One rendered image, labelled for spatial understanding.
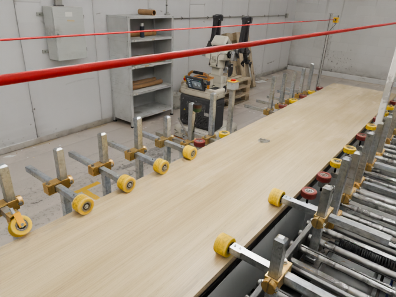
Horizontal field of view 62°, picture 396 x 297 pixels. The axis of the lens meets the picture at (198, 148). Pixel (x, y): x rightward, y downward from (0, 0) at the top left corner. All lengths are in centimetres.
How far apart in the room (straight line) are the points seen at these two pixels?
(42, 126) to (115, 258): 354
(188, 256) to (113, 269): 28
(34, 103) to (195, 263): 363
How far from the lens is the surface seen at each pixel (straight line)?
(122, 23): 476
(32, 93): 456
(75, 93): 485
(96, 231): 148
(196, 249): 136
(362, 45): 966
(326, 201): 149
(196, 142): 225
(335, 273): 186
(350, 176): 193
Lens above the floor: 180
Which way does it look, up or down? 25 degrees down
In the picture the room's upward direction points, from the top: 3 degrees clockwise
